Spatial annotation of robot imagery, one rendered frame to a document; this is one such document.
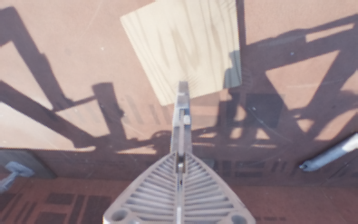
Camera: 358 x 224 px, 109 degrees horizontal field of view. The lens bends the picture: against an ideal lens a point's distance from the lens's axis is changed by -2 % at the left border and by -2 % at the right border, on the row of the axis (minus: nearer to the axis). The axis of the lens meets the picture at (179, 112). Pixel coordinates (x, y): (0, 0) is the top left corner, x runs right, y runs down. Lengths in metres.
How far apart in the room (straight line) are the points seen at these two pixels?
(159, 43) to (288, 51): 0.40
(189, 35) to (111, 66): 0.28
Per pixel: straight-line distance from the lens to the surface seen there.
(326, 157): 1.02
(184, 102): 0.26
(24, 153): 1.21
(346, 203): 1.46
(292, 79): 0.63
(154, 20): 0.45
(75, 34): 0.57
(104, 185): 1.16
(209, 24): 0.45
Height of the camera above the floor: 0.46
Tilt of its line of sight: 54 degrees down
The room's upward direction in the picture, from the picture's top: 176 degrees counter-clockwise
